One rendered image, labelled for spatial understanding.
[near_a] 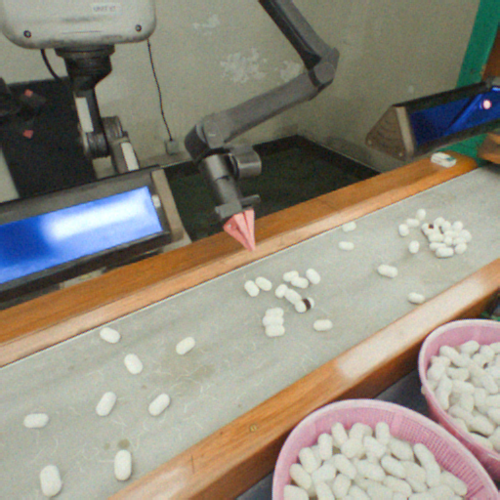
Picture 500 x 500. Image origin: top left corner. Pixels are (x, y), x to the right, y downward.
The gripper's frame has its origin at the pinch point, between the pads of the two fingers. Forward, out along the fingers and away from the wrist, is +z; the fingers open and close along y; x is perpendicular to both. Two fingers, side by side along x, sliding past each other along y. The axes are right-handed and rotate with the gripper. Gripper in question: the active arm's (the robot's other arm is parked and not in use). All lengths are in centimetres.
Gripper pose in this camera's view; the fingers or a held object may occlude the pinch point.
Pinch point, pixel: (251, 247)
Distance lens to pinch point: 80.6
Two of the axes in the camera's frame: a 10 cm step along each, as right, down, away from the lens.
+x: -3.5, 2.9, 8.9
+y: 8.4, -3.3, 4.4
